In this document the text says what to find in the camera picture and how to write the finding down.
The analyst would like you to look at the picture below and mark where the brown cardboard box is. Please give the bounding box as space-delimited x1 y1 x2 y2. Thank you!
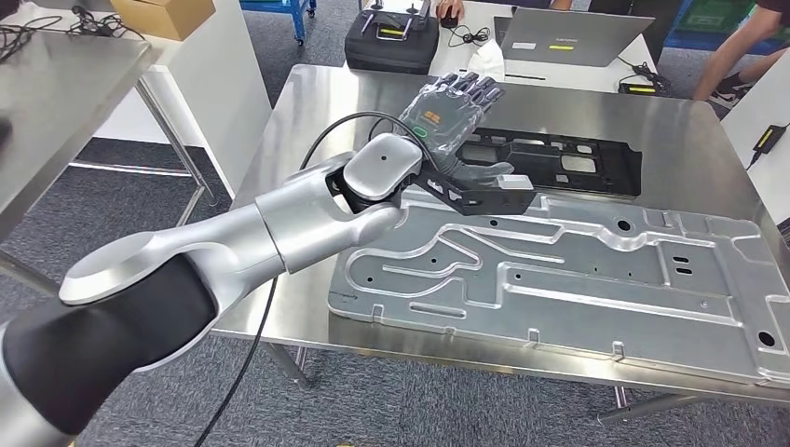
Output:
109 0 217 43

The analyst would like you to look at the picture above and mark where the black power adapter yellow label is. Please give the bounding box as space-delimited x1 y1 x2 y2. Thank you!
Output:
751 123 789 156
618 80 660 98

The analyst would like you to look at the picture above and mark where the white tissue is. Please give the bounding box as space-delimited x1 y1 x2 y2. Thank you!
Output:
466 37 508 83

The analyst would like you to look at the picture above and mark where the black mouse cable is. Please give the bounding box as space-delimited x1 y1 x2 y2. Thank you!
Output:
445 24 493 49

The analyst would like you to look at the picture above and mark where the person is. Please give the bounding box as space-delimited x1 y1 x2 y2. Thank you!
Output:
690 0 790 113

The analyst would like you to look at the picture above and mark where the white desk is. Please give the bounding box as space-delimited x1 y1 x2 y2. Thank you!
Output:
720 48 790 226
426 0 660 95

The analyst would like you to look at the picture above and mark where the green plastic crate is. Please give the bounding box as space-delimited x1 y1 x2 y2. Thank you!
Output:
675 0 759 36

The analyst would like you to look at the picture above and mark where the white cabinet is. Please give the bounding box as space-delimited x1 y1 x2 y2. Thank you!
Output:
92 0 274 200

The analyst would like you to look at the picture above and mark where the black cable bundle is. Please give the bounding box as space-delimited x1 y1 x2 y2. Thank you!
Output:
0 5 147 64

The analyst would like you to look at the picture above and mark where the black carry case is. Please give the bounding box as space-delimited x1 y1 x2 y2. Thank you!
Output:
343 0 442 76

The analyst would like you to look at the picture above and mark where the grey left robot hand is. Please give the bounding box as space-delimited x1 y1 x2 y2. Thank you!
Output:
398 72 516 189

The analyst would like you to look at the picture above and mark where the stainless steel workbench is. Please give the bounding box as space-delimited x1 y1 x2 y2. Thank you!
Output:
210 63 790 427

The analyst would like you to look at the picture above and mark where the long black plastic part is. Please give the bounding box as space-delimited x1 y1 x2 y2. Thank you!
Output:
456 128 643 198

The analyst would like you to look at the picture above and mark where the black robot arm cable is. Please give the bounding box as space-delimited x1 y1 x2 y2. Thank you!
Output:
194 111 433 447

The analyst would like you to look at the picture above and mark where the stainless steel side table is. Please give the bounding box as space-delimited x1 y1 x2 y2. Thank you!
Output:
0 0 218 297

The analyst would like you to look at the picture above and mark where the large grey metal panel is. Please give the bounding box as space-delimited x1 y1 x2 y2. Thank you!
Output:
327 191 790 390

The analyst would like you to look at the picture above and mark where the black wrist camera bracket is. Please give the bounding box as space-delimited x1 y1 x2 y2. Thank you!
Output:
410 161 538 217

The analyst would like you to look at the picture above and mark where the grey laptop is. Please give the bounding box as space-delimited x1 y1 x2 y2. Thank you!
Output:
493 7 656 68

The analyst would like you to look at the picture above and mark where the black adapter cable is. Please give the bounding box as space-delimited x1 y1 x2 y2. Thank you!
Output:
616 54 673 94

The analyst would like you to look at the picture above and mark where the blue steel shelf rack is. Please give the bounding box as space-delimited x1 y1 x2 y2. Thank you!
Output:
238 0 318 47

